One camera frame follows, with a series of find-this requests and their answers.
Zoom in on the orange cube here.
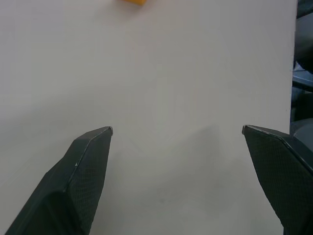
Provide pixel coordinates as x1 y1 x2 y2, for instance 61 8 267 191
116 0 148 6

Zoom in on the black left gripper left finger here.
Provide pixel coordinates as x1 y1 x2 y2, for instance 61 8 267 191
4 126 114 235

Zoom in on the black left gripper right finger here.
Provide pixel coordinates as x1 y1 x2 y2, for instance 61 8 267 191
241 124 313 235

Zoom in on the dark robot body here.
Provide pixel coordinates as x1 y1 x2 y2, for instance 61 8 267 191
289 0 313 154

